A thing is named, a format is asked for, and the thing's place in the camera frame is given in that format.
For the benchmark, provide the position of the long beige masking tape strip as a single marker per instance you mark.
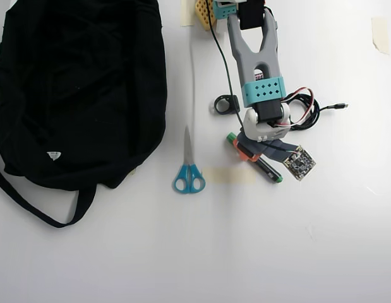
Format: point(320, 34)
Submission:
point(228, 175)

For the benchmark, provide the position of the grey and teal robot arm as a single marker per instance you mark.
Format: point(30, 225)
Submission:
point(245, 57)

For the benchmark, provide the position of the bare camera circuit board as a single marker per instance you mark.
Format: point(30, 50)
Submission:
point(300, 162)

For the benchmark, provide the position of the black fabric bag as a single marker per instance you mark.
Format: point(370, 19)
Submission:
point(72, 94)

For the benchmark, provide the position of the green capped black marker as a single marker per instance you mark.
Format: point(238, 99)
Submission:
point(271, 173)

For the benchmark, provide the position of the narrow beige tape strip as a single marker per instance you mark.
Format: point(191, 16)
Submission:
point(188, 14)

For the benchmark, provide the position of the yellow perforated block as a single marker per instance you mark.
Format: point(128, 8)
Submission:
point(203, 15)

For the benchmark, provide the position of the small beige tape piece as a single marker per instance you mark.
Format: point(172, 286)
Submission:
point(133, 172)

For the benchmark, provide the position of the dark grey camera mount strip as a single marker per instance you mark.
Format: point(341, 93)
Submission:
point(277, 151)

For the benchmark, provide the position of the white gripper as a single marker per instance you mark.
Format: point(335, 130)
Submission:
point(247, 152)

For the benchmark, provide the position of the beige tape strip torn end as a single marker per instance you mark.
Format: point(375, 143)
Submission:
point(381, 34)

